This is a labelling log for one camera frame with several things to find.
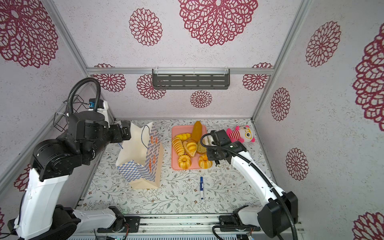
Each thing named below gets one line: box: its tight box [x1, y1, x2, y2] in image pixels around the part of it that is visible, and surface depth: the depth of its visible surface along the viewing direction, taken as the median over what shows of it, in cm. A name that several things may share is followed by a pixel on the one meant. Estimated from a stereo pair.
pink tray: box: [171, 125, 208, 170], surface depth 99 cm
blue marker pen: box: [200, 176, 204, 200], surface depth 87 cm
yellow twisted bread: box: [176, 132, 192, 141], surface depth 108 cm
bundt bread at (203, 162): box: [198, 154, 213, 169], surface depth 93 cm
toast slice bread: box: [197, 141, 208, 155], surface depth 101 cm
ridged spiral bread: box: [172, 137, 185, 156], surface depth 100 cm
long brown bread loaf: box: [191, 120, 203, 143], surface depth 111 cm
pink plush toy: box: [226, 125, 256, 143], surface depth 105 cm
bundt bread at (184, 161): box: [178, 154, 192, 170], surface depth 94 cm
